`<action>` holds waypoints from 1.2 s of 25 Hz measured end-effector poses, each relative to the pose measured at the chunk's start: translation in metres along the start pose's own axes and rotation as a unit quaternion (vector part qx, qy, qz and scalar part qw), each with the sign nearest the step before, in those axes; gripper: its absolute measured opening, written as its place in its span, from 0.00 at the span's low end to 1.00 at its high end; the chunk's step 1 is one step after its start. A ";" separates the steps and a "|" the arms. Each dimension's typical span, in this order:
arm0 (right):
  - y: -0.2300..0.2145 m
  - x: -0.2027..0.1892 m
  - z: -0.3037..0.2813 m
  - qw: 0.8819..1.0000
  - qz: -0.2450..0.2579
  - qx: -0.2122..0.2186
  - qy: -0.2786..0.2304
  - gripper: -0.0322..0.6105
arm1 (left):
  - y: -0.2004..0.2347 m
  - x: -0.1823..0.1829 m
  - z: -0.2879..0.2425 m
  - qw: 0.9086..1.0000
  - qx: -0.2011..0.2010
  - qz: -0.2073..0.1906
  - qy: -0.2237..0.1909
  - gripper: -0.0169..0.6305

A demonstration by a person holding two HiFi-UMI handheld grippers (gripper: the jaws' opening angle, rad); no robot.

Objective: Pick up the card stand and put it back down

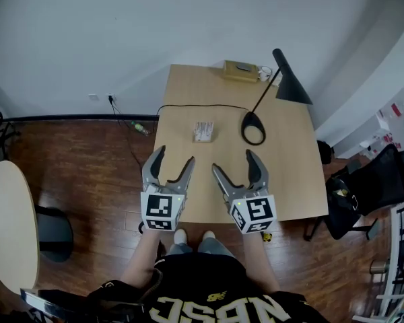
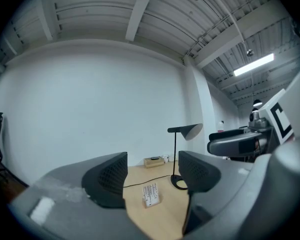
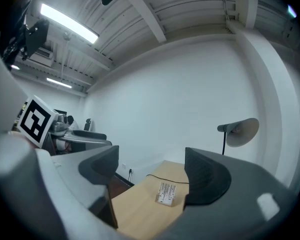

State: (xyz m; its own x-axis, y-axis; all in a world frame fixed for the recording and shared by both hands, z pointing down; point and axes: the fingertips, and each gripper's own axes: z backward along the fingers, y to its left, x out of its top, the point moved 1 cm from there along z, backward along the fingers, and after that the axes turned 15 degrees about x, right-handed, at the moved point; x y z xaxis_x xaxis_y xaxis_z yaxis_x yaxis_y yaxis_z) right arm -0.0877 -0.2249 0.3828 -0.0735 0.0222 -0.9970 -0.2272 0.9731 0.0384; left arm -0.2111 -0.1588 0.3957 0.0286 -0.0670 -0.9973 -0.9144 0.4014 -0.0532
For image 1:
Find black cone-shade desk lamp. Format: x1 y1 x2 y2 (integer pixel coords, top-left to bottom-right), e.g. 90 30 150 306
240 48 314 146

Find person's grey trousers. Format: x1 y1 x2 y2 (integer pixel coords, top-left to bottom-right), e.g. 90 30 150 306
167 240 237 259

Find black round table base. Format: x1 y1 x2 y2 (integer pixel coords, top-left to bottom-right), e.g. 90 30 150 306
34 204 75 263

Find black lamp cable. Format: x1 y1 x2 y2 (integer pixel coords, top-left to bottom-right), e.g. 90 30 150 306
155 103 252 118

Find light wooden table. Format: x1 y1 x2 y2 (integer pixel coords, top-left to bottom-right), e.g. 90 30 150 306
153 63 329 225

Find white printed mug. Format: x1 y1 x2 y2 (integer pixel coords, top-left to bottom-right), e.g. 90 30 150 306
257 65 274 82

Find person's black printed shirt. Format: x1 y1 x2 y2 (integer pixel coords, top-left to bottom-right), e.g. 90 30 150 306
86 253 328 323

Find black mesh office chair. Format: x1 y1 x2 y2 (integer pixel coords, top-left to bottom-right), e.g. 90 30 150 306
304 143 404 242

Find steel trash can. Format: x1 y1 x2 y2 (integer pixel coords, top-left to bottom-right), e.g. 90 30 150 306
370 260 390 276

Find round beige table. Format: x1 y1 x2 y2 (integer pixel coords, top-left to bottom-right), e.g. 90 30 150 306
0 160 40 296

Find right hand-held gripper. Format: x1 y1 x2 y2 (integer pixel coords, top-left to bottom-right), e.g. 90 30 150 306
211 149 278 236

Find person's left forearm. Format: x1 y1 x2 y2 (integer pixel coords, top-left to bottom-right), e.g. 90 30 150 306
119 229 162 292

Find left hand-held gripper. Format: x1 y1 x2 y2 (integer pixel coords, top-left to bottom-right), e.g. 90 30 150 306
140 145 197 232

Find black floor power cable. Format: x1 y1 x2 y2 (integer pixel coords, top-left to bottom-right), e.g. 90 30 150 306
108 96 146 168

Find person's right forearm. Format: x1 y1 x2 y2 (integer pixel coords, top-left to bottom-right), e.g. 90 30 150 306
244 232 281 294

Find wooden tissue box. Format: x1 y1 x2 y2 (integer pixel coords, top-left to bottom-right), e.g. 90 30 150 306
222 59 260 84

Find clear plastic bottle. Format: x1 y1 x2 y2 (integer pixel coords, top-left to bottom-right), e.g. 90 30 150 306
131 120 152 137

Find black worn harness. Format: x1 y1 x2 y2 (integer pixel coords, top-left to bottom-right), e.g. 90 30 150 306
20 287 146 323

